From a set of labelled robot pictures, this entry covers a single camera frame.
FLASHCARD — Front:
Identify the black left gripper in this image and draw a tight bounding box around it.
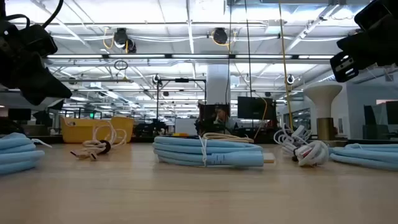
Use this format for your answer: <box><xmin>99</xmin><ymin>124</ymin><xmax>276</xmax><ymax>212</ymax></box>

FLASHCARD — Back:
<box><xmin>0</xmin><ymin>18</ymin><xmax>73</xmax><ymax>106</ymax></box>

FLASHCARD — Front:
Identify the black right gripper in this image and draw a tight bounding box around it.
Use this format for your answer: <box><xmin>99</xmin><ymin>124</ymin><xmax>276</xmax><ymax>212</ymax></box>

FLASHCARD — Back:
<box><xmin>330</xmin><ymin>27</ymin><xmax>398</xmax><ymax>83</ymax></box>

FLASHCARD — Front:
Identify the yellow plastic bin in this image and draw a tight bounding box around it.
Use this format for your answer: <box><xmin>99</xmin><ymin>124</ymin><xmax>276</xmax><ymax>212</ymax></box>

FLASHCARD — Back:
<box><xmin>60</xmin><ymin>116</ymin><xmax>136</xmax><ymax>144</ymax></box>

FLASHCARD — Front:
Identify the light blue cable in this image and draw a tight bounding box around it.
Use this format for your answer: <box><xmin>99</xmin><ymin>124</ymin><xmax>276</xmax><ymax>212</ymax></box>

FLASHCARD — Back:
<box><xmin>328</xmin><ymin>142</ymin><xmax>398</xmax><ymax>172</ymax></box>
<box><xmin>152</xmin><ymin>135</ymin><xmax>277</xmax><ymax>169</ymax></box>
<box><xmin>0</xmin><ymin>132</ymin><xmax>53</xmax><ymax>175</ymax></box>

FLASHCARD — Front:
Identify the white USB cable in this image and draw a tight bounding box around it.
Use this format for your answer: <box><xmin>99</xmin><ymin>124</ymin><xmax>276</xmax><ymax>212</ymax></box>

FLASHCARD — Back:
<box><xmin>292</xmin><ymin>139</ymin><xmax>330</xmax><ymax>168</ymax></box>

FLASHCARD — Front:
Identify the beige cable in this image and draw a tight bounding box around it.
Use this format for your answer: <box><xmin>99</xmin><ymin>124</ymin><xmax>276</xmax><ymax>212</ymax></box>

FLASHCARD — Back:
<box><xmin>201</xmin><ymin>132</ymin><xmax>255</xmax><ymax>144</ymax></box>

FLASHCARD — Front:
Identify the black desk monitor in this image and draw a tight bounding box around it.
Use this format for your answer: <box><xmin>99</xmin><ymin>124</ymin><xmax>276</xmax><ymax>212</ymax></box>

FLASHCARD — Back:
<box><xmin>7</xmin><ymin>108</ymin><xmax>32</xmax><ymax>121</ymax></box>

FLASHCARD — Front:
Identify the black large monitor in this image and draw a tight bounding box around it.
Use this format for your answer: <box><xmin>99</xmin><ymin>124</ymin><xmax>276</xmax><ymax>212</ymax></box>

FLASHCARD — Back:
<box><xmin>237</xmin><ymin>96</ymin><xmax>277</xmax><ymax>121</ymax></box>

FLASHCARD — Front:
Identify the long ceiling light strip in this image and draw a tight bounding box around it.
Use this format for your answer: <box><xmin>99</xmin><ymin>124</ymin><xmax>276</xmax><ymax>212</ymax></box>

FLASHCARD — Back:
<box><xmin>46</xmin><ymin>54</ymin><xmax>335</xmax><ymax>60</ymax></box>

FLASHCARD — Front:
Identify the black equipment cabinet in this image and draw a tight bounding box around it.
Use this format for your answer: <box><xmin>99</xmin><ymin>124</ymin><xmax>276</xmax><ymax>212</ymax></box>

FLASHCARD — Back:
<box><xmin>197</xmin><ymin>103</ymin><xmax>231</xmax><ymax>135</ymax></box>

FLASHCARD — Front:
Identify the white panel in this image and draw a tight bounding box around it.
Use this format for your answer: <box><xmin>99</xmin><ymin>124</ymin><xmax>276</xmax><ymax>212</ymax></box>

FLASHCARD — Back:
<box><xmin>174</xmin><ymin>118</ymin><xmax>198</xmax><ymax>136</ymax></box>

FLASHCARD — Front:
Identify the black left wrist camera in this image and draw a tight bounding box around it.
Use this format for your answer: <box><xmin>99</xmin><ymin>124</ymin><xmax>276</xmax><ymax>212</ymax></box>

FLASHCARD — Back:
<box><xmin>20</xmin><ymin>24</ymin><xmax>59</xmax><ymax>57</ymax></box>

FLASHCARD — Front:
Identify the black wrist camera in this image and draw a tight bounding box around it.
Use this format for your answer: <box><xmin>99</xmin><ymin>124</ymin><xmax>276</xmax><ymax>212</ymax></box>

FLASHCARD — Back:
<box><xmin>353</xmin><ymin>0</ymin><xmax>398</xmax><ymax>32</ymax></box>
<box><xmin>20</xmin><ymin>24</ymin><xmax>59</xmax><ymax>57</ymax></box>

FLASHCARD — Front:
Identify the yellow hanging cord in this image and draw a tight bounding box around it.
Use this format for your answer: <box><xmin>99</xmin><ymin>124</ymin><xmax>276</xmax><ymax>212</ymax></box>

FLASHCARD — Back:
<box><xmin>278</xmin><ymin>0</ymin><xmax>295</xmax><ymax>131</ymax></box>

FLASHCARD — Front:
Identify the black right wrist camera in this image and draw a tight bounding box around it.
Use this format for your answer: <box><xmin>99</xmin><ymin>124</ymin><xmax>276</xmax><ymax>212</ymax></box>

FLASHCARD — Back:
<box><xmin>353</xmin><ymin>0</ymin><xmax>398</xmax><ymax>32</ymax></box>

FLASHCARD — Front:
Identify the white power cable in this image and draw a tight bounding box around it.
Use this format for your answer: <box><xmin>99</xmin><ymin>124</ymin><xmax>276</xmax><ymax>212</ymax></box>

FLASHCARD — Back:
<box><xmin>272</xmin><ymin>123</ymin><xmax>313</xmax><ymax>152</ymax></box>

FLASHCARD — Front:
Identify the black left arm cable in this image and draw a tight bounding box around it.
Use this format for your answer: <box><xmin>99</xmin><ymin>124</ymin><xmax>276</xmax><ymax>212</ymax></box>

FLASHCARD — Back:
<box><xmin>4</xmin><ymin>0</ymin><xmax>65</xmax><ymax>29</ymax></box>

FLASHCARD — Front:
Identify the black hanging cable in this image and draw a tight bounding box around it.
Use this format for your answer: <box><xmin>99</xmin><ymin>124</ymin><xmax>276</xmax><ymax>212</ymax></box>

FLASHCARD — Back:
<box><xmin>244</xmin><ymin>0</ymin><xmax>254</xmax><ymax>99</ymax></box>

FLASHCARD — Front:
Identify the black ceiling cord reel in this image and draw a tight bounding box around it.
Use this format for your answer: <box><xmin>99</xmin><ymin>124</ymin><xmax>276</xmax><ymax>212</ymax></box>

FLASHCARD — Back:
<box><xmin>212</xmin><ymin>27</ymin><xmax>229</xmax><ymax>45</ymax></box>
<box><xmin>113</xmin><ymin>27</ymin><xmax>137</xmax><ymax>54</ymax></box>

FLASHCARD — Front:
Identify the black frame rig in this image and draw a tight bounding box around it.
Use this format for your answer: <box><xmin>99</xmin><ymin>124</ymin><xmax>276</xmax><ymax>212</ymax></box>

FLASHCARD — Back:
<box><xmin>156</xmin><ymin>77</ymin><xmax>208</xmax><ymax>138</ymax></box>

